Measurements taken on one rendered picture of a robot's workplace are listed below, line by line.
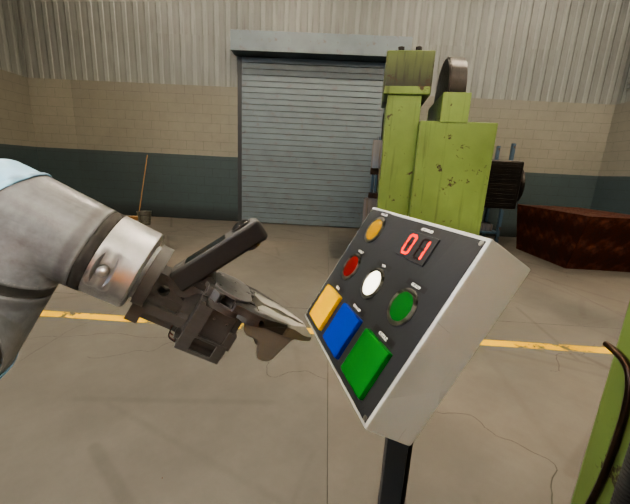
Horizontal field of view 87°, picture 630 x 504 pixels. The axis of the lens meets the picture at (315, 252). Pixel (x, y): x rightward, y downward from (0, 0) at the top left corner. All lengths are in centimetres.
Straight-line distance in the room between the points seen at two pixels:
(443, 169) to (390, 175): 68
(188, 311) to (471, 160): 464
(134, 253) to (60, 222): 7
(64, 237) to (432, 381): 43
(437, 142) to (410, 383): 445
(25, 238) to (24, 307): 7
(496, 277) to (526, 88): 875
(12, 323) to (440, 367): 46
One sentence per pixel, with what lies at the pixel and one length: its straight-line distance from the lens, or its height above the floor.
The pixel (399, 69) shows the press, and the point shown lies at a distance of 497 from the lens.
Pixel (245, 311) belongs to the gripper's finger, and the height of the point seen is 111.
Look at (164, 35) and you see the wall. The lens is 917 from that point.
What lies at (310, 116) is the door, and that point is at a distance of 800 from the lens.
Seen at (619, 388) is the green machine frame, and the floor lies 104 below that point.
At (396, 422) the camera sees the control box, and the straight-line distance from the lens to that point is 48.
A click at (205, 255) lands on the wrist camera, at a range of 38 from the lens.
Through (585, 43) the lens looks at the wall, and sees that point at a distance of 990.
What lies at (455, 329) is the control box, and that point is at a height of 109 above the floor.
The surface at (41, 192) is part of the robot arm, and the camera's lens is 40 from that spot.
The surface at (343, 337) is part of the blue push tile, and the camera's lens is 56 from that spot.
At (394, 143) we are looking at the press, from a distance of 484.
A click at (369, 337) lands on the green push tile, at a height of 104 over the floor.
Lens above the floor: 127
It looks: 14 degrees down
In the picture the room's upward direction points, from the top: 3 degrees clockwise
